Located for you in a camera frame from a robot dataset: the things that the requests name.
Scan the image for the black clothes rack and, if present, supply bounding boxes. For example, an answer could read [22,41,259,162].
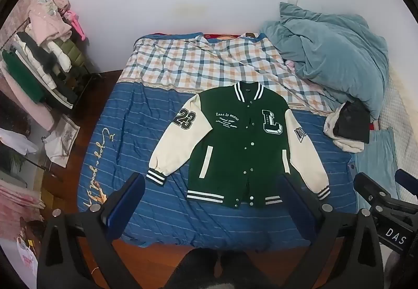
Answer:
[63,43,102,108]

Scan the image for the white embroidered cloth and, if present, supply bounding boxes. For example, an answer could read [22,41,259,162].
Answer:
[45,114,81,168]

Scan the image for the white puffer coat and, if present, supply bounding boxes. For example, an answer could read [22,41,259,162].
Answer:
[15,36,73,94]

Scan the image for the pink clothes hangers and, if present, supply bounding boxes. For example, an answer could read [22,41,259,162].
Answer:
[63,8,88,42]

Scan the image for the white fleece garment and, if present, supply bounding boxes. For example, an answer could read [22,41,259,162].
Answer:
[323,102,365,153]

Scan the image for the olive puffer vest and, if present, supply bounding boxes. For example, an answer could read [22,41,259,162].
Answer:
[54,37,85,68]

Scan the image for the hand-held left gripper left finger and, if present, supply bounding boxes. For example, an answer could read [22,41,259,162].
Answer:
[37,173,146,289]

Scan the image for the white quilted mattress pad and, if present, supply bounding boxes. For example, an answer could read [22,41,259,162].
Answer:
[377,70,418,175]

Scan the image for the green and cream varsity jacket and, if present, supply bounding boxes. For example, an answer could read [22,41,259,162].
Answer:
[146,82,331,209]

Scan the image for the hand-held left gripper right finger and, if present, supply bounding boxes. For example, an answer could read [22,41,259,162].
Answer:
[277,174,384,289]

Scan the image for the blue striped bed sheet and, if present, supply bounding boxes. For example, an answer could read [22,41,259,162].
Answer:
[77,83,358,248]

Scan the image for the pink blanket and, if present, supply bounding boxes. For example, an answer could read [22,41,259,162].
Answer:
[0,65,57,132]

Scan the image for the teal duvet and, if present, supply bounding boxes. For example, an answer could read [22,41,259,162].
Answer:
[259,2,391,121]

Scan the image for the plaid checked blanket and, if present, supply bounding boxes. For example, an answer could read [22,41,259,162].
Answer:
[117,31,337,116]

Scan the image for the green garment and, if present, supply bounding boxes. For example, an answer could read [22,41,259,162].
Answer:
[2,49,45,103]

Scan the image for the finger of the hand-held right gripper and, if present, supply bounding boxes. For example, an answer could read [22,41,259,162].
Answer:
[353,172,392,208]
[394,169,418,190]

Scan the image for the black cloth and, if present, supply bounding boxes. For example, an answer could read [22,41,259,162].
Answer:
[336,99,371,144]

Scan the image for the white bag with pink print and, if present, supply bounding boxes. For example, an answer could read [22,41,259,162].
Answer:
[16,236,39,288]

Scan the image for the person's legs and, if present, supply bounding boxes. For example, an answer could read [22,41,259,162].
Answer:
[170,249,288,289]

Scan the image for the light blue pillow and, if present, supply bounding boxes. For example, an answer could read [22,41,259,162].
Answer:
[351,127,399,211]

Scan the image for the pink jacket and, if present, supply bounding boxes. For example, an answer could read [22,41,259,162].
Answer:
[25,0,73,45]

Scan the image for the pink folded cloth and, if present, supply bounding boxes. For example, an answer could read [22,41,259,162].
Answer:
[0,180,45,233]

